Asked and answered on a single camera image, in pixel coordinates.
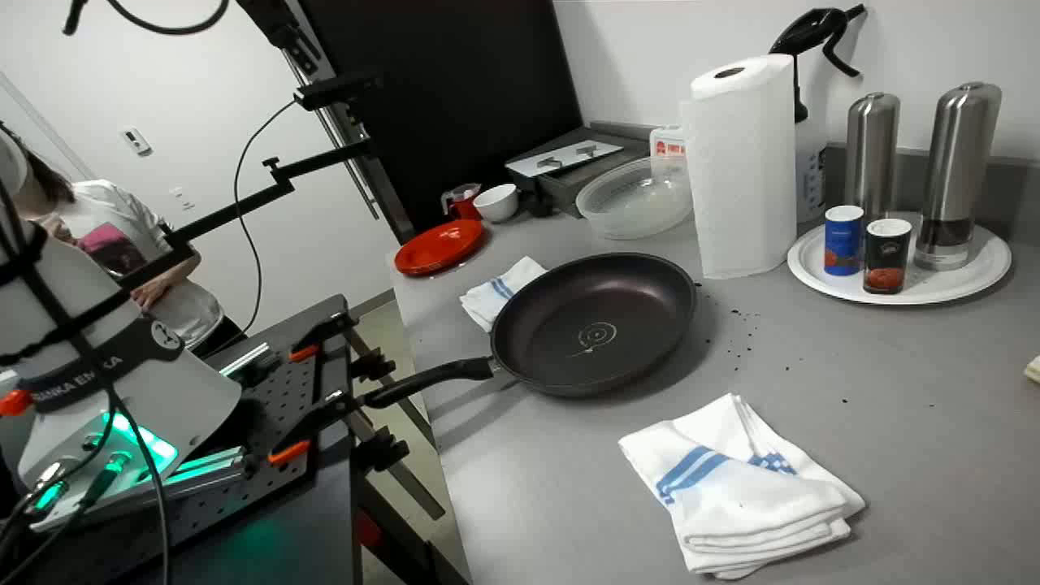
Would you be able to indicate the black frying pan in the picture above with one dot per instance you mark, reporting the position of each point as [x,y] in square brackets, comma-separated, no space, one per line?
[597,328]

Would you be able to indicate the large white blue-striped cloth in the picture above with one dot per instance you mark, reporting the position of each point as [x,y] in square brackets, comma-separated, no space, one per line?
[748,500]

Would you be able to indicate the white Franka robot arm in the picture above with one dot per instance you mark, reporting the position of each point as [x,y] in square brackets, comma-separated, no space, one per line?
[109,400]

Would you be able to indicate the small white blue-striped cloth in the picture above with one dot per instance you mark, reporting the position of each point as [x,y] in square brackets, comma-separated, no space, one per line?
[492,295]

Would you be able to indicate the red bowl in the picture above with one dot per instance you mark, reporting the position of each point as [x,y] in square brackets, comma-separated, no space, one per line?
[441,247]

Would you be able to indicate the small white bowl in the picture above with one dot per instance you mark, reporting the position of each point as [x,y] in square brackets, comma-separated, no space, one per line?
[499,204]

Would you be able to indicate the dark grey flat box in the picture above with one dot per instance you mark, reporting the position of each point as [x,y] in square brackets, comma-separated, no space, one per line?
[587,180]

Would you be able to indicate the clear plastic bowl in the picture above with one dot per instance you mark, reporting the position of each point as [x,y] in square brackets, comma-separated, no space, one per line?
[635,199]

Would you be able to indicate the large black panel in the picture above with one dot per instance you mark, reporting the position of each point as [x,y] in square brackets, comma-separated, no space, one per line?
[455,99]

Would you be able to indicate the white paper towel roll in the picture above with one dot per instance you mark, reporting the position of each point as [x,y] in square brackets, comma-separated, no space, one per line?
[741,173]

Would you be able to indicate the black perforated robot table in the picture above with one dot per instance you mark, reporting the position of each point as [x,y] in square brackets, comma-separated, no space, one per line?
[294,507]

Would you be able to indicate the blue-label spice jar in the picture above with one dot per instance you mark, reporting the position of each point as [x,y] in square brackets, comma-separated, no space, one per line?
[844,245]

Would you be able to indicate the dark-label spice jar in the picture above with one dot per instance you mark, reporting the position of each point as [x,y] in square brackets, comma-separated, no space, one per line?
[884,260]

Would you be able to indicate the short steel grinder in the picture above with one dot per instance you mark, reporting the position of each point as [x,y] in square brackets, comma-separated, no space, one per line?
[871,150]

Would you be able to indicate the black-headed spray bottle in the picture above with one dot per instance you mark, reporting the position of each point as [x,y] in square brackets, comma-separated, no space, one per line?
[812,30]

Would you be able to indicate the person in pink shirt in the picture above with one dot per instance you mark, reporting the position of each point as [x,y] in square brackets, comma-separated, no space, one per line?
[109,222]

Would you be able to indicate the white round plate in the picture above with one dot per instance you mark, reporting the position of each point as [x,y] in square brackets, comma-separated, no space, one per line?
[952,283]

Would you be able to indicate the tall steel grinder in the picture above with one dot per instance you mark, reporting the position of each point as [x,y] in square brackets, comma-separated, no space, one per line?
[961,163]

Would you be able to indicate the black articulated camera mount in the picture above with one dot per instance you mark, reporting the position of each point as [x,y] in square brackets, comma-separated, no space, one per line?
[230,209]

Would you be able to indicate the white wall switch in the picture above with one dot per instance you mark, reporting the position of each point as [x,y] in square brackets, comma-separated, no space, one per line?
[138,142]

